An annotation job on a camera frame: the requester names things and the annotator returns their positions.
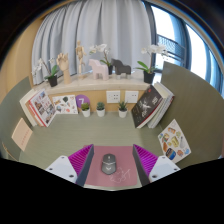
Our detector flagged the beige card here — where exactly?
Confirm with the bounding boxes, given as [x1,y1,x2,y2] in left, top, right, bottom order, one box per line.
[11,117,34,153]

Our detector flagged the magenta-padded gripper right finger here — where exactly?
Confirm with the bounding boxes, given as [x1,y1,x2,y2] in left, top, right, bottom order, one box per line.
[132,143,181,187]

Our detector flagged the grey curtain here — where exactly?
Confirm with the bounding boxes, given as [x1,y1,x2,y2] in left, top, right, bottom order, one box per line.
[31,0,158,86]

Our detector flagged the white book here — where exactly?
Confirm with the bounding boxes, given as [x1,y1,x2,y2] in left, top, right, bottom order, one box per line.
[19,89,43,127]
[146,82,176,129]

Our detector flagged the pink mouse pad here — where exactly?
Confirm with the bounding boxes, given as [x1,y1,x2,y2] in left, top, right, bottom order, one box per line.
[83,145,139,188]

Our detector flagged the light wooden back shelf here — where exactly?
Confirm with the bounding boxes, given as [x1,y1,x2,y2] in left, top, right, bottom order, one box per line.
[33,71,158,113]

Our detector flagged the pink horse figurine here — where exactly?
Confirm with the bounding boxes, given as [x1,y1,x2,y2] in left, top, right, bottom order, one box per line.
[88,58,110,81]

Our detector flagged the dark-framed window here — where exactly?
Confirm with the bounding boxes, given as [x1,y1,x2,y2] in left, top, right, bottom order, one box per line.
[146,3,224,98]

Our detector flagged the colourful sticker card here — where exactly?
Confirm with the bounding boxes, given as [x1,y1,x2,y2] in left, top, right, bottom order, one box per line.
[157,118,192,164]

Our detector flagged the white sticker sheet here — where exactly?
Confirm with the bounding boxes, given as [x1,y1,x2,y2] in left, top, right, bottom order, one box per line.
[52,94,79,115]

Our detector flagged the dark grey horse figurine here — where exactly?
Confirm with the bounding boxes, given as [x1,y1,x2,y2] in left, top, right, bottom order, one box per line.
[110,58,132,80]

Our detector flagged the small plant in white pot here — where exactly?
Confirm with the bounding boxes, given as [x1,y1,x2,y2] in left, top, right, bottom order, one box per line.
[80,102,91,118]
[95,101,106,118]
[117,101,129,119]

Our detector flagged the purple round number sign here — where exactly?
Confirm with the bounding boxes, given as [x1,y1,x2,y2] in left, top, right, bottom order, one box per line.
[75,94,91,109]

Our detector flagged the wooden hand model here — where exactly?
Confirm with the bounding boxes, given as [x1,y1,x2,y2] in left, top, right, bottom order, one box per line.
[55,52,72,85]

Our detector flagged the white wall socket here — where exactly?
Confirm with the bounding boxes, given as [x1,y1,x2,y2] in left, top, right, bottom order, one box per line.
[124,90,140,104]
[105,90,122,104]

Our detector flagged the black book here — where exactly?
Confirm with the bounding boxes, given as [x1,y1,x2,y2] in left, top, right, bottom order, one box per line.
[130,84,164,129]

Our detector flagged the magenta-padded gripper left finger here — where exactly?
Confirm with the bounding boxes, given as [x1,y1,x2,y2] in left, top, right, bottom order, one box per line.
[44,143,95,187]

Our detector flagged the white orchid in black pot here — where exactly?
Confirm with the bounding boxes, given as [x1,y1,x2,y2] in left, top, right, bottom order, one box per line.
[134,43,168,85]
[32,57,60,88]
[88,43,114,76]

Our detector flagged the grey computer mouse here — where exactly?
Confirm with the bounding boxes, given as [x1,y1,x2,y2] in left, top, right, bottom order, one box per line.
[101,153,117,176]

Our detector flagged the red-spined photo magazine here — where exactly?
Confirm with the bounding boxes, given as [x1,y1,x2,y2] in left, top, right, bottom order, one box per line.
[28,89,57,128]

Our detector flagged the green desk partition panel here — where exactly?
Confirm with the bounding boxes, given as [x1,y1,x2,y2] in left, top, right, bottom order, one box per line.
[159,61,224,169]
[0,76,34,161]

